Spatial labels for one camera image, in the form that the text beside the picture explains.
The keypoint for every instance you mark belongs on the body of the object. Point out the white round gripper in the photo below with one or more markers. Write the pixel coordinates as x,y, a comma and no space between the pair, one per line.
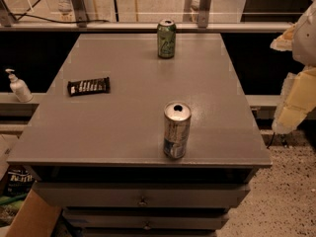
306,39

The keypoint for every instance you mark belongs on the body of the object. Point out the silver blue redbull can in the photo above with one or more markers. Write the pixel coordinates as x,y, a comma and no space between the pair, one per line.
177,122

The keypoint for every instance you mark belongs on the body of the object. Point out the green soda can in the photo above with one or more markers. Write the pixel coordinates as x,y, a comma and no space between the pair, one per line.
166,38

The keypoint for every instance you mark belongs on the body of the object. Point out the black rxbar chocolate bar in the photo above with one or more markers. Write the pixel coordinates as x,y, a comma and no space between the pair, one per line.
88,87

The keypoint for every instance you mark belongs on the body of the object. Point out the top drawer knob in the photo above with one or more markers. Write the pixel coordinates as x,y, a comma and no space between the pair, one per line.
142,202

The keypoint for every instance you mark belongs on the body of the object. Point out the drawer knob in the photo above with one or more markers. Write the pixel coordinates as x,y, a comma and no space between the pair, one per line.
142,202
147,226

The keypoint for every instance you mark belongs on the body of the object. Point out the grey drawer cabinet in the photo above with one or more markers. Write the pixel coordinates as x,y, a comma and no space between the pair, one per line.
97,155

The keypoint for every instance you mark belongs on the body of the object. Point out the grey metal railing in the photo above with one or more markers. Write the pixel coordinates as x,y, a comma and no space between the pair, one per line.
224,16

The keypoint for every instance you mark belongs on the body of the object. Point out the white pump bottle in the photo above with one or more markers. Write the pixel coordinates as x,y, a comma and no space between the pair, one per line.
19,87

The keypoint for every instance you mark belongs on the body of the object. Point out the dark printed bag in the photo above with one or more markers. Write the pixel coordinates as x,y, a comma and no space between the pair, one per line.
19,182

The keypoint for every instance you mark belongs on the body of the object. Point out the brown cardboard box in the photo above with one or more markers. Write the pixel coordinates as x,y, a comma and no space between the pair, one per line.
36,218

